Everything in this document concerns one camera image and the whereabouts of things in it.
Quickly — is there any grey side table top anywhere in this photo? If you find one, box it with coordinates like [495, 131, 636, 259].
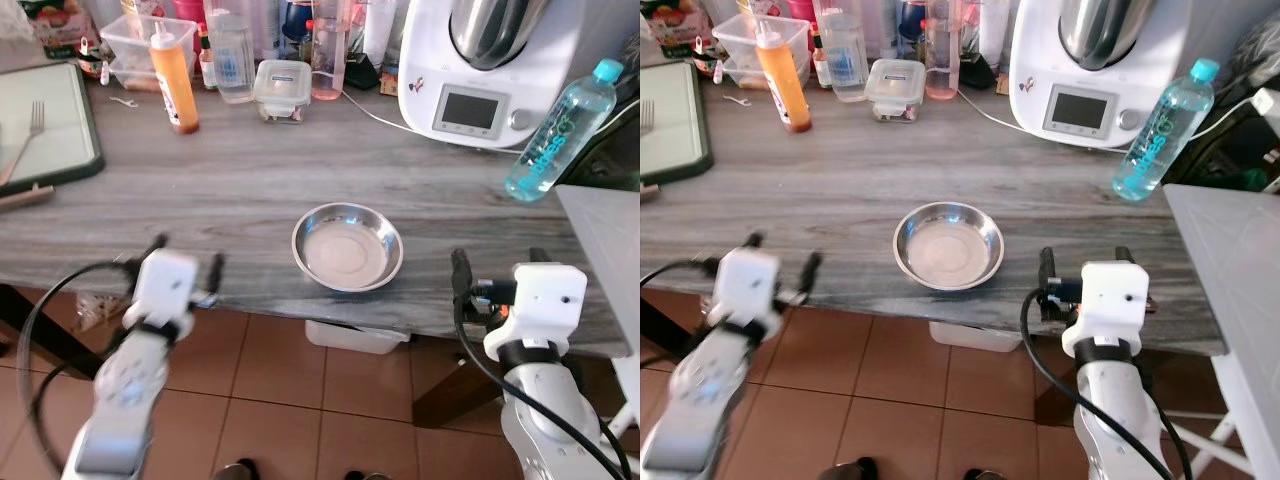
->
[1162, 183, 1280, 446]
[555, 184, 641, 353]

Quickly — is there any white plastic box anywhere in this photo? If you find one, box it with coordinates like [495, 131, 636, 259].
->
[304, 319, 410, 356]
[929, 320, 1024, 354]

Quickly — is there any round stainless steel bowl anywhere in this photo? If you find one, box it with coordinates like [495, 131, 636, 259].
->
[291, 202, 405, 293]
[893, 201, 1005, 292]

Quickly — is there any dark wooden table leg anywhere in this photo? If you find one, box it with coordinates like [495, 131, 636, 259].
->
[411, 338, 504, 430]
[1033, 348, 1083, 428]
[640, 293, 703, 363]
[0, 284, 103, 383]

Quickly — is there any black bag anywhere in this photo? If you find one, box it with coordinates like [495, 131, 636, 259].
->
[1165, 35, 1280, 193]
[560, 60, 641, 191]

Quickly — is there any clear blue-capped water bottle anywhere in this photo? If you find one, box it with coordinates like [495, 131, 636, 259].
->
[1112, 58, 1221, 203]
[504, 58, 625, 203]

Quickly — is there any dark-rimmed pale tray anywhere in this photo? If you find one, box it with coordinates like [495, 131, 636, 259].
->
[0, 62, 106, 196]
[640, 60, 714, 186]

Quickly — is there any white kitchen cooking machine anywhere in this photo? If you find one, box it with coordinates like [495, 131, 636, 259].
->
[398, 0, 641, 152]
[1008, 0, 1242, 152]

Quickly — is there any orange sauce squeeze bottle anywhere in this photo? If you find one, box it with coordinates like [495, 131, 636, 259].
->
[756, 20, 812, 134]
[150, 22, 200, 135]

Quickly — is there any silver metal fork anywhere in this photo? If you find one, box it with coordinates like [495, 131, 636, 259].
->
[0, 100, 47, 187]

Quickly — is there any small lidded plastic container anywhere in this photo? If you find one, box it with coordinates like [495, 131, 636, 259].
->
[864, 59, 926, 123]
[252, 60, 313, 124]

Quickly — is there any large clear plastic tub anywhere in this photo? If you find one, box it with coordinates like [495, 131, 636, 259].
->
[100, 14, 198, 93]
[712, 14, 811, 91]

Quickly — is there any clear plastic measuring jug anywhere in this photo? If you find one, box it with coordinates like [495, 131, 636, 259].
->
[205, 0, 257, 105]
[818, 0, 869, 103]

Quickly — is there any tall glass with pink liquid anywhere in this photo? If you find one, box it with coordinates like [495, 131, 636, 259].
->
[925, 0, 963, 101]
[310, 0, 351, 101]

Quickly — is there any colourful juice carton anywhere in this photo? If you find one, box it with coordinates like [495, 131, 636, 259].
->
[640, 0, 715, 57]
[18, 0, 103, 60]

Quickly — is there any dark blue bottle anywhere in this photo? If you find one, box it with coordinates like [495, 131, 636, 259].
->
[279, 0, 314, 63]
[894, 0, 927, 61]

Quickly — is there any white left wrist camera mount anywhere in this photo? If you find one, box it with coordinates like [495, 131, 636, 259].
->
[132, 249, 199, 335]
[717, 247, 784, 336]

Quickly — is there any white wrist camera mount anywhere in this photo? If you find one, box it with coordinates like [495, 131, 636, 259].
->
[717, 247, 784, 336]
[132, 249, 199, 335]
[484, 263, 589, 363]
[1061, 261, 1148, 361]

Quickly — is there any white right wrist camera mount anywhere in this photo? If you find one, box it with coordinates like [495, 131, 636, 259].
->
[1061, 261, 1148, 361]
[484, 263, 589, 363]

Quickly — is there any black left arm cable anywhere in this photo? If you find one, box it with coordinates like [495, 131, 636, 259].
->
[640, 257, 717, 289]
[15, 258, 139, 473]

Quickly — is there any white power cable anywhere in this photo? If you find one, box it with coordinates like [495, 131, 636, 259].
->
[343, 90, 521, 153]
[957, 89, 1133, 153]

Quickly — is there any white side table frame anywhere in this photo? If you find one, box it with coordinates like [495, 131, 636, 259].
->
[597, 354, 641, 466]
[1185, 355, 1280, 480]

